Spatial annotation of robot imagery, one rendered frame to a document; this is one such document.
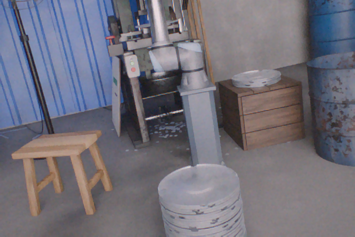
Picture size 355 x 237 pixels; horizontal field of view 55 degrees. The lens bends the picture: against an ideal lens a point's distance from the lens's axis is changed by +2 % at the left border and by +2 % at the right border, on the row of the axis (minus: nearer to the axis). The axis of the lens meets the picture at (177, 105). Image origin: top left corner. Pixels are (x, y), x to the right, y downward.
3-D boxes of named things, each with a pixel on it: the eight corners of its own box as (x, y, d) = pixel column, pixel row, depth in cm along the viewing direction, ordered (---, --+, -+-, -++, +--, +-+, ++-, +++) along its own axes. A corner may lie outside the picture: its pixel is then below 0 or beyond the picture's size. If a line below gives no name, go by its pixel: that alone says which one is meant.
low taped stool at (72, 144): (29, 217, 164) (10, 154, 155) (57, 190, 186) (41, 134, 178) (94, 215, 155) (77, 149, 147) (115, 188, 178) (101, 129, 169)
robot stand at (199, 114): (227, 167, 179) (216, 86, 167) (193, 173, 178) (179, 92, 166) (219, 154, 197) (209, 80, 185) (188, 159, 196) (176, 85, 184)
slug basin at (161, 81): (190, 86, 242) (188, 73, 239) (145, 96, 234) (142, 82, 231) (177, 80, 274) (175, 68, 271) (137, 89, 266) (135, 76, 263)
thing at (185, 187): (229, 160, 133) (229, 159, 133) (249, 198, 105) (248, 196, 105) (158, 173, 133) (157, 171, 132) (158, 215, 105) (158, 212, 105)
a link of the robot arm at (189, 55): (205, 67, 168) (201, 40, 164) (179, 71, 167) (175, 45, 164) (202, 64, 179) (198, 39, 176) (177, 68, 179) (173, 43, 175)
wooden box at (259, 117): (305, 138, 199) (302, 81, 190) (244, 151, 194) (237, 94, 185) (275, 119, 237) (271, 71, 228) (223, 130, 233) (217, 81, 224)
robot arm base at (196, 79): (212, 86, 169) (209, 67, 166) (182, 91, 168) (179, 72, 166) (206, 81, 184) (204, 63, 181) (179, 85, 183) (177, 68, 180)
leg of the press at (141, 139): (152, 145, 227) (125, 10, 204) (135, 150, 224) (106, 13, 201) (132, 114, 313) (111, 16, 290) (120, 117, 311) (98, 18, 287)
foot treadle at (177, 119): (190, 125, 220) (189, 118, 219) (176, 129, 218) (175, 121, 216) (168, 106, 275) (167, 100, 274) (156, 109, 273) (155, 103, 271)
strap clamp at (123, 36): (142, 38, 239) (140, 23, 236) (120, 41, 235) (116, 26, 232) (141, 38, 244) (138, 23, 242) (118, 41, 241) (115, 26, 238)
